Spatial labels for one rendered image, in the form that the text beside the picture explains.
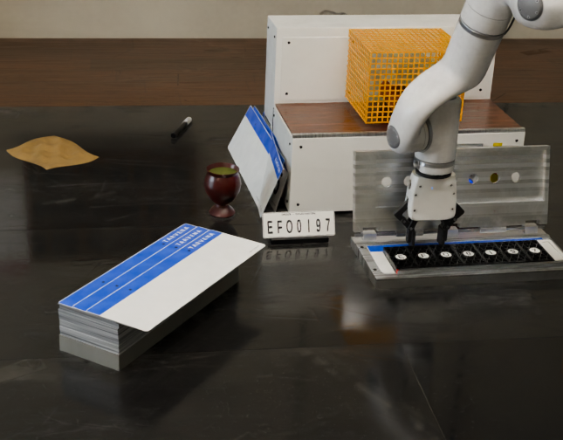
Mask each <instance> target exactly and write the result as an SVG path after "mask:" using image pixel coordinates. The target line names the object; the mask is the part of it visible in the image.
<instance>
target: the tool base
mask: <svg viewBox="0 0 563 440"><path fill-rule="evenodd" d="M544 228H545V225H537V224H536V223H525V225H522V226H514V227H506V232H492V233H479V231H480V228H475V229H458V228H457V227H456V226H450V229H448V235H447V241H445V242H458V241H477V240H495V239H514V238H533V237H542V238H543V239H548V238H550V236H549V235H548V234H546V233H545V232H544V231H543V230H542V229H544ZM437 232H438V230H424V231H423V236H416V237H415V244H421V243H438V242H437V241H436V240H437ZM384 244H407V242H406V237H396V232H378V233H376V232H375V231H374V230H364V231H363V232H361V233H359V234H354V237H351V246H352V248H353V250H354V252H355V254H356V256H357V258H358V259H359V260H360V263H361V264H362V266H363V268H364V270H365V271H366V273H367V275H368V277H369V278H370V280H371V282H372V284H373V285H374V288H375V289H390V288H406V287H422V286H438V285H469V284H485V283H501V282H517V281H533V280H549V279H563V265H561V266H544V267H527V268H511V269H494V270H477V271H460V272H428V273H411V274H397V273H396V272H395V273H381V271H380V269H379V267H378V265H377V264H376V263H375V261H374V259H373V257H372V256H371V254H370V252H369V251H368V249H367V246H368V245H384ZM361 246H363V247H364V248H361ZM373 269H377V271H374V270H373Z"/></svg>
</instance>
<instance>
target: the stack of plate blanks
mask: <svg viewBox="0 0 563 440"><path fill-rule="evenodd" d="M195 227H197V226H194V225H191V224H187V223H185V224H183V225H181V226H180V227H178V228H177V229H175V230H173V231H171V232H170V233H168V234H167V235H166V236H164V237H162V238H160V239H159V240H157V241H156V242H154V243H152V244H151V245H149V246H148V247H146V248H145V249H143V250H141V251H139V252H138V253H136V254H134V255H133V256H132V257H131V258H128V259H127V260H125V261H124V262H122V263H120V264H119V265H117V266H115V267H114V268H113V269H111V270H110V271H108V272H106V273H104V274H103V275H101V276H99V277H98V278H96V279H95V280H93V281H92V282H90V283H88V284H87V285H85V286H83V287H81V288H80V289H78V290H77V291H76V292H74V293H72V294H71V295H69V296H67V297H66V298H64V299H62V300H60V301H59V302H58V304H59V309H58V317H59V324H60V326H59V329H60V335H59V347H60V350H61V351H64V352H67V353H69V354H73V355H76V356H78V357H81V358H83V359H86V360H89V361H92V362H95V363H98V364H100V365H103V366H105V367H108V368H112V369H115V370H117V371H121V370H122V369H123V368H124V367H125V366H127V365H128V364H129V363H131V362H132V361H134V360H135V359H136V358H138V357H139V356H140V355H142V354H143V353H145V352H146V351H147V350H148V349H150V348H151V347H152V346H153V345H154V344H156V343H157V342H158V341H160V340H161V339H163V338H164V337H165V336H167V335H168V334H169V333H171V332H172V331H174V330H175V329H176V328H177V327H179V326H180V325H181V324H182V323H184V322H185V321H186V320H188V319H189V318H191V317H192V316H193V315H195V314H196V313H198V312H199V311H200V310H202V309H203V308H204V307H205V306H206V305H208V304H209V303H210V302H211V301H213V300H214V299H216V298H217V297H218V296H220V295H221V294H222V293H224V292H225V291H227V290H228V289H229V288H231V287H232V286H233V285H234V284H235V283H237V282H238V281H239V267H236V268H235V269H234V270H232V271H231V272H229V273H228V274H226V275H225V276H224V277H222V278H221V279H219V280H218V281H217V282H216V283H215V284H213V285H212V286H210V287H209V288H208V289H206V290H205V291H203V292H202V293H200V294H199V295H198V296H196V297H195V298H194V299H192V300H191V301H190V302H189V303H187V304H186V305H185V306H183V307H182V308H180V309H179V310H177V311H176V312H175V313H173V314H172V315H170V316H169V317H167V318H166V319H165V320H164V321H163V322H161V323H160V324H159V325H157V326H156V327H154V328H153V329H151V330H150V331H148V332H144V331H141V330H139V329H136V328H133V327H127V326H124V325H121V324H119V323H116V322H113V321H111V320H106V319H103V318H101V317H99V316H95V315H92V314H90V313H86V312H83V311H80V310H78V309H75V308H72V306H73V305H75V304H77V303H78V302H80V301H81V300H82V299H84V298H86V297H87V296H89V295H90V294H92V293H93V292H96V291H97V290H99V289H100V288H101V287H102V286H104V285H106V284H108V283H109V282H111V281H112V280H114V279H116V278H118V277H119V276H120V275H121V274H123V273H124V272H127V271H128V270H130V269H131V268H133V267H134V266H136V265H137V264H139V263H140V262H142V261H143V260H145V259H147V258H149V257H150V256H152V255H153V254H155V253H156V252H157V251H159V250H161V249H162V248H164V247H166V246H167V245H169V244H171V243H172V242H174V241H175V240H176V239H178V238H179V237H181V236H183V235H185V234H186V233H188V232H189V231H191V230H193V229H194V228H195Z"/></svg>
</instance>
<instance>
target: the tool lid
mask: <svg viewBox="0 0 563 440"><path fill-rule="evenodd" d="M550 147H551V146H549V145H531V146H502V147H473V148H457V151H456V159H455V167H454V171H453V172H454V173H455V174H456V182H457V203H458V204H459V205H460V206H461V208H462V209H463V210H464V213H463V214H462V215H461V216H460V217H459V218H458V219H457V220H456V221H455V222H454V223H457V227H459V228H470V227H478V228H480V231H479V233H492V232H506V226H509V225H525V221H529V220H537V223H538V224H547V212H548V190H549V169H550ZM414 159H415V153H409V154H399V153H396V152H395V151H393V150H392V149H387V150H358V151H354V171H353V232H363V228H370V227H376V230H377V231H392V230H395V232H396V237H406V231H407V228H406V227H405V226H404V225H403V224H402V222H401V221H399V220H398V219H397V218H396V217H395V215H394V214H393V212H394V211H395V210H396V209H397V208H398V207H399V206H400V205H401V204H402V203H404V202H405V198H406V193H407V188H408V186H406V185H405V184H404V179H405V177H407V176H411V173H412V170H413V169H415V168H414V165H413V163H414ZM515 172H518V174H519V179H518V180H517V181H516V182H514V181H513V180H512V174H513V173H515ZM494 173H497V174H498V180H497V181H496V182H491V175H492V174H494ZM472 174H476V175H477V181H476V182H474V183H470V181H469V177H470V175H472ZM384 177H389V178H390V180H391V183H390V184H389V185H388V186H387V187H385V186H383V185H382V183H381V182H382V179H383V178H384ZM439 224H441V220H433V221H418V222H417V224H416V226H415V232H416V234H415V236H423V230H431V229H438V225H439Z"/></svg>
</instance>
